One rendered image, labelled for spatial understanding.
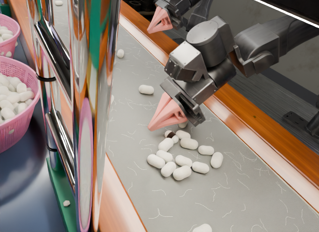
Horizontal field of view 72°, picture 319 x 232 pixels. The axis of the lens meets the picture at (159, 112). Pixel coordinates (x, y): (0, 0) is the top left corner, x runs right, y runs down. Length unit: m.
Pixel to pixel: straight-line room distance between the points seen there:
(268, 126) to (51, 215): 0.49
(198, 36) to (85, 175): 0.30
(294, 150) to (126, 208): 0.39
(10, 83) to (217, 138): 0.48
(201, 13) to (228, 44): 0.59
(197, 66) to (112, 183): 0.23
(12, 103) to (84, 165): 0.38
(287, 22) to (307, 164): 0.29
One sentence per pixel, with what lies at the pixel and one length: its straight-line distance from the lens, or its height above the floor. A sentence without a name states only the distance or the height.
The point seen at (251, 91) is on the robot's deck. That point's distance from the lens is 0.93.
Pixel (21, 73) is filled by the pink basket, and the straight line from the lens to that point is 0.60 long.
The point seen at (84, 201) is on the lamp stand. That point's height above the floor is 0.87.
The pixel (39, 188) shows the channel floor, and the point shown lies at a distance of 0.46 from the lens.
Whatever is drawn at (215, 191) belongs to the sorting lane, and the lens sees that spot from 0.42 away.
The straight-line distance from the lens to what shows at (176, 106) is 0.41.
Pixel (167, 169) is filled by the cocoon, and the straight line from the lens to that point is 0.39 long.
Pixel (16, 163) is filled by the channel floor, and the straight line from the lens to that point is 0.50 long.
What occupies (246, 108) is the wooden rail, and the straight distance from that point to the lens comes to 0.61.
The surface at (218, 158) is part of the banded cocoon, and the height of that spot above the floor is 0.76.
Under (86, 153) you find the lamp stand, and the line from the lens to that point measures 0.16.
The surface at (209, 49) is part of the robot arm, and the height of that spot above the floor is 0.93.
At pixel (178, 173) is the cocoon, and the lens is 0.39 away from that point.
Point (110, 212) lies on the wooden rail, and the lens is 0.33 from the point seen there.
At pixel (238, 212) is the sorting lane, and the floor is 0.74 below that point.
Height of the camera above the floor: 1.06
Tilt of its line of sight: 39 degrees down
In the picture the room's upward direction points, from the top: 16 degrees clockwise
